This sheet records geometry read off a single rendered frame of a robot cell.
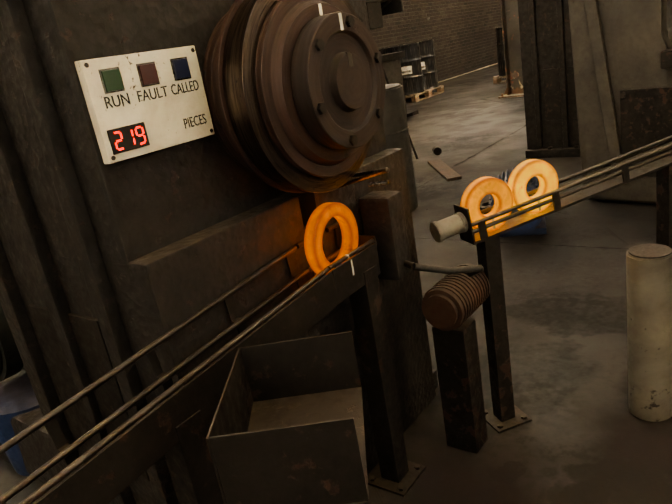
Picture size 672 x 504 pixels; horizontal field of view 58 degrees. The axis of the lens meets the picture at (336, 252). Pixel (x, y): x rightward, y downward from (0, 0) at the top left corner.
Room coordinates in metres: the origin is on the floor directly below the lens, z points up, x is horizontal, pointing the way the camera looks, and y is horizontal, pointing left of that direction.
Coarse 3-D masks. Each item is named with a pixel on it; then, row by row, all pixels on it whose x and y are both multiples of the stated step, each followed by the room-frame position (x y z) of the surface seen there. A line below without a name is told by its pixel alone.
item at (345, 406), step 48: (336, 336) 0.96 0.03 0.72; (240, 384) 0.92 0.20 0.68; (288, 384) 0.96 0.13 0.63; (336, 384) 0.96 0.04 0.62; (240, 432) 0.85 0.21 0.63; (288, 432) 0.70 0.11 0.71; (336, 432) 0.70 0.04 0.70; (240, 480) 0.71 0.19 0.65; (288, 480) 0.70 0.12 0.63; (336, 480) 0.70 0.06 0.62
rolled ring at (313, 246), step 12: (324, 204) 1.41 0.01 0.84; (336, 204) 1.41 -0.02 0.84; (312, 216) 1.37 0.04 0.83; (324, 216) 1.37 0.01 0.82; (336, 216) 1.43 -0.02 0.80; (348, 216) 1.44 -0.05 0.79; (312, 228) 1.35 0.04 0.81; (324, 228) 1.36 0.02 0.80; (348, 228) 1.45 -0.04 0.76; (312, 240) 1.33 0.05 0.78; (348, 240) 1.45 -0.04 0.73; (312, 252) 1.33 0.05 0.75; (348, 252) 1.43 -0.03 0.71; (312, 264) 1.34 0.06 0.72; (324, 264) 1.34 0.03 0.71
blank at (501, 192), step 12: (480, 180) 1.62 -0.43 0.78; (492, 180) 1.62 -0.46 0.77; (468, 192) 1.61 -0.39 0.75; (480, 192) 1.61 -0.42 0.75; (492, 192) 1.62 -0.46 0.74; (504, 192) 1.63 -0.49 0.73; (468, 204) 1.60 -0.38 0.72; (504, 204) 1.63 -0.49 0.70; (480, 216) 1.61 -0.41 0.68; (504, 216) 1.63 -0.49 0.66; (492, 228) 1.61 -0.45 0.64
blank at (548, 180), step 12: (516, 168) 1.67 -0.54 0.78; (528, 168) 1.65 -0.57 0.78; (540, 168) 1.66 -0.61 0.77; (552, 168) 1.67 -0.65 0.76; (516, 180) 1.64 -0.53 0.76; (528, 180) 1.65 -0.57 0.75; (540, 180) 1.68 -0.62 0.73; (552, 180) 1.67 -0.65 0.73; (516, 192) 1.64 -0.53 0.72; (540, 192) 1.67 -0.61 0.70; (516, 204) 1.64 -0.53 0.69
